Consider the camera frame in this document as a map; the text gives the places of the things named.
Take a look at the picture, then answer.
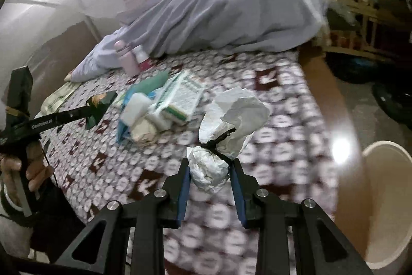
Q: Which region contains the lilac quilt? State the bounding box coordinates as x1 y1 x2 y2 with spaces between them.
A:
69 0 330 82

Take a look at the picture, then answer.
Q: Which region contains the person's left forearm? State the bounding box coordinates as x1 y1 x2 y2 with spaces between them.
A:
0 180 86 263

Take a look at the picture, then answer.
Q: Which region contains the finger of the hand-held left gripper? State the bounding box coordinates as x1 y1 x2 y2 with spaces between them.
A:
84 91 118 130

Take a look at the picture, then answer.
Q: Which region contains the wooden rack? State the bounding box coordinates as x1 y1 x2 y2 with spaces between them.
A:
299 0 412 63

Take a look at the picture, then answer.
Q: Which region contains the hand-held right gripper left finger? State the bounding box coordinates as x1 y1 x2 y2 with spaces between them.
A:
48 158 194 275

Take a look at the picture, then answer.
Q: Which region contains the striped towel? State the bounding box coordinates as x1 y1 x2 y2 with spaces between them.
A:
42 82 81 114

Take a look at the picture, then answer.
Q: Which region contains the tissue packet with green label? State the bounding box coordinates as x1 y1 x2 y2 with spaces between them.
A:
161 104 191 126

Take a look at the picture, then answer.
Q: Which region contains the dark floor object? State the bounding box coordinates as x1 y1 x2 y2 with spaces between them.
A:
328 53 377 84
372 82 412 125

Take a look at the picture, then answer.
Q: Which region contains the white bottle with pink label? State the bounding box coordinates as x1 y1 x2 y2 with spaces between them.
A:
133 45 152 71

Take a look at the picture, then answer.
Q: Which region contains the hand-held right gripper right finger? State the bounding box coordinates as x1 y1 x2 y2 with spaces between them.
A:
227 158 374 275

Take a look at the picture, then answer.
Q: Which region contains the white and green medicine box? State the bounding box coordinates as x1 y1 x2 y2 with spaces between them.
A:
154 69 207 124

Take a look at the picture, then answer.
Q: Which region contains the brown wooden bed frame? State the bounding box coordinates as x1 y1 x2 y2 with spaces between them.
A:
298 46 371 263

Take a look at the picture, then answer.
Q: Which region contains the white paper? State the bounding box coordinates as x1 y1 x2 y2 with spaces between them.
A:
187 86 271 195

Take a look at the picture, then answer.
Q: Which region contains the cream crumpled paper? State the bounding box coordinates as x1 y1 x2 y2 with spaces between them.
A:
130 119 161 144

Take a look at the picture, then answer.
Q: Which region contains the green cloth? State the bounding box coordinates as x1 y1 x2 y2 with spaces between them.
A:
129 70 169 96

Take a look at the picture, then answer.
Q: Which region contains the blue snack wrapper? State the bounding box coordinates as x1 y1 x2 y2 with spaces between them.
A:
117 119 133 145

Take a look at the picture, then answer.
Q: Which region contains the white bucket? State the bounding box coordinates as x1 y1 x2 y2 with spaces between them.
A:
360 140 412 271

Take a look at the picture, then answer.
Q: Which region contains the printed blanket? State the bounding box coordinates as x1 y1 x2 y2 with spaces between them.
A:
35 48 342 275

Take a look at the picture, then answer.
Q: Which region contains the brown wooden cabinet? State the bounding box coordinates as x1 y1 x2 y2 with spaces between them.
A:
29 19 104 85

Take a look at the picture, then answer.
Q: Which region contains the person's left hand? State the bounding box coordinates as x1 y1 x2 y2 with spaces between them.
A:
0 143 55 195

